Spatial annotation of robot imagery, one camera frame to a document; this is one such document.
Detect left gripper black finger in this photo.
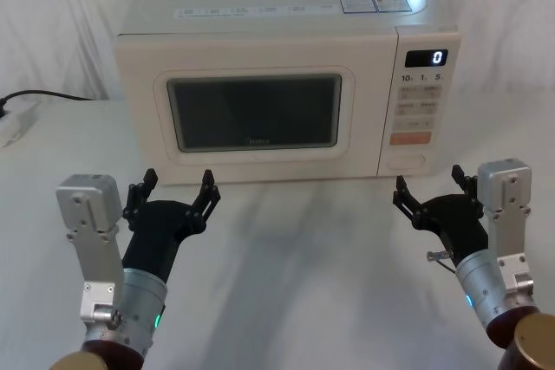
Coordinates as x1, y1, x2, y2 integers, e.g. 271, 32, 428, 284
122, 168, 159, 230
185, 168, 223, 233

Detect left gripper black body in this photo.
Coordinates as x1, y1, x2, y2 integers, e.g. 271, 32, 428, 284
121, 198, 206, 285

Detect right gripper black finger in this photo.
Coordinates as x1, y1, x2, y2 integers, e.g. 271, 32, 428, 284
391, 175, 428, 229
450, 164, 485, 216

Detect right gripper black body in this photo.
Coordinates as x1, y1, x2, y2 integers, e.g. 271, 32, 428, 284
413, 192, 492, 268

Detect white table cloth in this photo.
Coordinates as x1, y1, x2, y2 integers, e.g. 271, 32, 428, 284
0, 99, 555, 370

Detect white power strip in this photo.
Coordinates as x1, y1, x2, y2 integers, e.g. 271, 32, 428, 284
0, 99, 42, 148

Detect cream microwave oven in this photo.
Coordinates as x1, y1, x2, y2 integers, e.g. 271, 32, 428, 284
113, 0, 463, 187

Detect white curtain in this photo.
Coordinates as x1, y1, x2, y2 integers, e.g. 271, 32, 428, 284
0, 0, 555, 105

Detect thin cable with silver plug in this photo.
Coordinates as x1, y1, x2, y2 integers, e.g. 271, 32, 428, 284
425, 250, 461, 277

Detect black plug with cable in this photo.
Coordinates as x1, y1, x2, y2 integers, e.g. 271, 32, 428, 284
0, 89, 95, 118

